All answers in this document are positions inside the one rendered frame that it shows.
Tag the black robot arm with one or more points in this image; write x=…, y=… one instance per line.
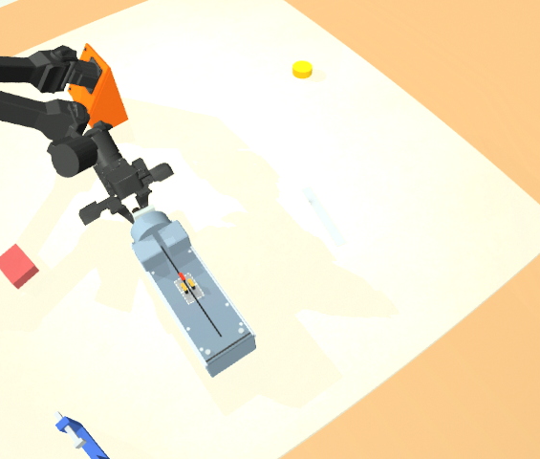
x=63, y=122

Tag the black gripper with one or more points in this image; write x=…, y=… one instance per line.
x=90, y=213

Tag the yellow short cylinder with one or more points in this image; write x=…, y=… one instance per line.
x=302, y=69

